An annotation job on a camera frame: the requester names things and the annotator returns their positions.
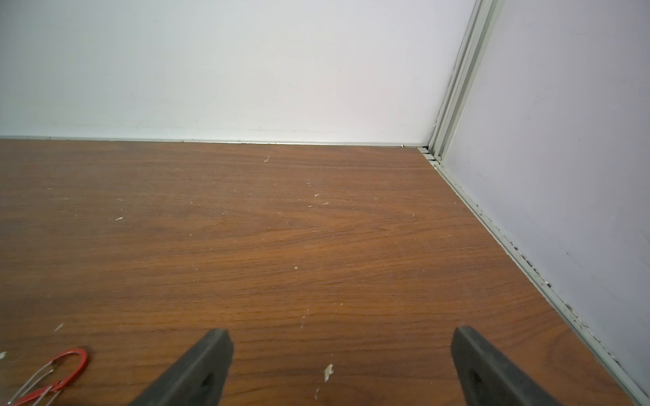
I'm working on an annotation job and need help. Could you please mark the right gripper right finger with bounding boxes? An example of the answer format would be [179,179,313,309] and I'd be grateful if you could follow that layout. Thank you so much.
[450,326,560,405]

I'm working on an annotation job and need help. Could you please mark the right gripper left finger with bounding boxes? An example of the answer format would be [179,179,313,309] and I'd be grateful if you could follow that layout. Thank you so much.
[130,329,234,406]

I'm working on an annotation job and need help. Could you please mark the red carabiner clip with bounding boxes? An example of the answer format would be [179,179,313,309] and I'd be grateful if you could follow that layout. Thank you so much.
[6,347,91,406]

